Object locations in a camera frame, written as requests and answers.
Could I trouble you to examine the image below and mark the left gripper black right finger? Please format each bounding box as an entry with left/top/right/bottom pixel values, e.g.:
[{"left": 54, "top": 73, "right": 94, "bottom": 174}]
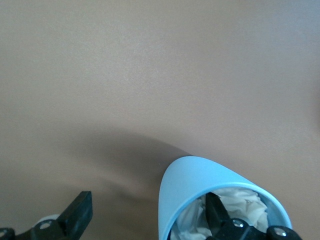
[{"left": 204, "top": 192, "right": 304, "bottom": 240}]

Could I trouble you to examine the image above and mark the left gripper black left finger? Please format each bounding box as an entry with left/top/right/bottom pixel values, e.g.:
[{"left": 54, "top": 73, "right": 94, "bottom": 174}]
[{"left": 0, "top": 190, "right": 94, "bottom": 240}]

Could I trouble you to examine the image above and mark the white tissue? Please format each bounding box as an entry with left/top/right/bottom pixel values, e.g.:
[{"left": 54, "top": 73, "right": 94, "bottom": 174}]
[{"left": 172, "top": 187, "right": 270, "bottom": 240}]

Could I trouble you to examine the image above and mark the blue cup holding tissue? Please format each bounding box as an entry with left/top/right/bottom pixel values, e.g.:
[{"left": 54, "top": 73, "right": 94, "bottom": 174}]
[{"left": 157, "top": 155, "right": 293, "bottom": 240}]

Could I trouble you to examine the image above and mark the brown table cover sheet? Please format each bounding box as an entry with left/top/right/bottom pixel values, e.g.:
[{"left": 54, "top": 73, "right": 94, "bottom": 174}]
[{"left": 0, "top": 0, "right": 320, "bottom": 240}]

